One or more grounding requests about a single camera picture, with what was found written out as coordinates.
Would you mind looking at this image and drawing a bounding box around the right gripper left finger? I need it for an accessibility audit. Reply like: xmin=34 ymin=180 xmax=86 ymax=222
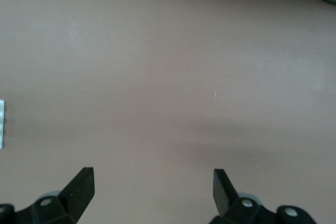
xmin=0 ymin=167 xmax=95 ymax=224

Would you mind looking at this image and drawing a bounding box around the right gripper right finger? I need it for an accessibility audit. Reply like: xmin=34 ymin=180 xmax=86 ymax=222
xmin=209 ymin=169 xmax=316 ymax=224

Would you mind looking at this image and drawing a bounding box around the white studded base plate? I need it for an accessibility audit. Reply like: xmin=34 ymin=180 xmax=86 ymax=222
xmin=0 ymin=99 xmax=6 ymax=150

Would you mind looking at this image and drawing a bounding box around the brown table cover sheet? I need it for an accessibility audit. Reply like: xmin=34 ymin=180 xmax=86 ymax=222
xmin=0 ymin=0 xmax=336 ymax=224

